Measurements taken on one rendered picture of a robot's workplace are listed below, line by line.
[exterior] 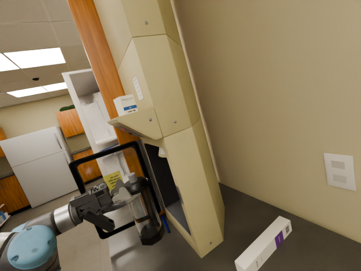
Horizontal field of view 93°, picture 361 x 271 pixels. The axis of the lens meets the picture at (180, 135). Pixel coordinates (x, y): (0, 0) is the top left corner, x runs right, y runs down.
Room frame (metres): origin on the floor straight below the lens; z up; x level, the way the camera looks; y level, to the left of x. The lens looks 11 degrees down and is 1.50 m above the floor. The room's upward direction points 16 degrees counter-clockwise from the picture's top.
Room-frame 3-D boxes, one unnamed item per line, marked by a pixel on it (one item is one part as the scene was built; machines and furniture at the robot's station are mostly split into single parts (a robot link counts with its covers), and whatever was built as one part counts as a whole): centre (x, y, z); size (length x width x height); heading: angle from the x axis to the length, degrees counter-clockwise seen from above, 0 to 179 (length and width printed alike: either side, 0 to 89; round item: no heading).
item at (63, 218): (0.51, 0.42, 1.25); 0.08 x 0.05 x 0.08; 25
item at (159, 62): (0.72, 0.01, 1.32); 0.32 x 0.25 x 0.77; 26
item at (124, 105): (0.59, 0.15, 1.54); 0.05 x 0.05 x 0.06; 41
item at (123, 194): (0.54, 0.24, 1.26); 0.09 x 0.03 x 0.06; 91
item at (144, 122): (0.65, 0.17, 1.46); 0.32 x 0.12 x 0.10; 26
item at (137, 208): (0.60, 0.22, 1.15); 0.11 x 0.11 x 0.21
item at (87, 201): (0.54, 0.35, 1.26); 0.12 x 0.08 x 0.09; 115
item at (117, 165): (0.76, 0.35, 1.19); 0.30 x 0.01 x 0.40; 106
